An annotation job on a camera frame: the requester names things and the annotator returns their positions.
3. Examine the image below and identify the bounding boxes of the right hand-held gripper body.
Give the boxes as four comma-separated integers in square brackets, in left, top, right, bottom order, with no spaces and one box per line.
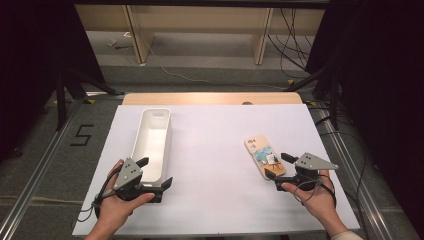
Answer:
[293,152,340,192]

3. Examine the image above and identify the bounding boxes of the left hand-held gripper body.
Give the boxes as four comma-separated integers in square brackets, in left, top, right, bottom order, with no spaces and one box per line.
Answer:
[114,157,148,202]

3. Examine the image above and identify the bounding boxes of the white plastic bin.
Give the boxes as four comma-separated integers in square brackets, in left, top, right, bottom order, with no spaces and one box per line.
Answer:
[130,107,173,187]

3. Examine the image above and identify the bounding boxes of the person's left hand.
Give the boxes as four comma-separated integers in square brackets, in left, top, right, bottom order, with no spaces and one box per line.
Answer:
[94,159,157,232]

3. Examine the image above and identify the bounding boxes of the person's right hand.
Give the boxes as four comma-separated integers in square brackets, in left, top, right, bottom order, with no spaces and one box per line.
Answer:
[281,169,350,237]

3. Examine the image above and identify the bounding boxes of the white table sheet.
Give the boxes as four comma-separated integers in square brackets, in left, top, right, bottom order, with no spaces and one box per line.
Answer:
[71,103,361,237]

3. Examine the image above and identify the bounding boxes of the black metal stand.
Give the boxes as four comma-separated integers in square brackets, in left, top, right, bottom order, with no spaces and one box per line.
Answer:
[284,62,342,132]
[54,65,126,132]

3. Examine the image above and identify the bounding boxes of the black curtain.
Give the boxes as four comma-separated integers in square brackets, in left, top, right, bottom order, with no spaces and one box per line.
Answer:
[0,0,105,162]
[305,0,424,232]

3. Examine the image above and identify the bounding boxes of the light wooden shelf unit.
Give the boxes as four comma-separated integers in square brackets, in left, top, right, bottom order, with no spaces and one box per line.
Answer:
[74,3,326,66]

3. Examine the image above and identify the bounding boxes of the left hand-held gripper cable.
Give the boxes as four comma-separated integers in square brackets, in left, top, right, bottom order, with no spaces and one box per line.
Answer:
[77,163,123,224]

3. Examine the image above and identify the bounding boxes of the hand-held gripper cable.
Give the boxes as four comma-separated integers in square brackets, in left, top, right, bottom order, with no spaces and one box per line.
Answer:
[293,173,338,206]
[77,163,123,224]

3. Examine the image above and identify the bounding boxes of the right hand-held gripper cable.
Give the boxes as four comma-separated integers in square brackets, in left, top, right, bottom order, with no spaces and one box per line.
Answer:
[293,173,338,206]

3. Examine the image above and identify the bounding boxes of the black floor cables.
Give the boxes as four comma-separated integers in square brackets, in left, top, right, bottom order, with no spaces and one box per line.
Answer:
[307,104,372,240]

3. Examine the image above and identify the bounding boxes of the aluminium floor rail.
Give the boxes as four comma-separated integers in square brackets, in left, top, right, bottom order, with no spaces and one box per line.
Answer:
[316,107,389,240]
[0,98,84,240]

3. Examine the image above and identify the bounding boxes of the hanging black cables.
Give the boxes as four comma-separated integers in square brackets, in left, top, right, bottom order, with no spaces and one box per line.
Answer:
[266,7,315,80]

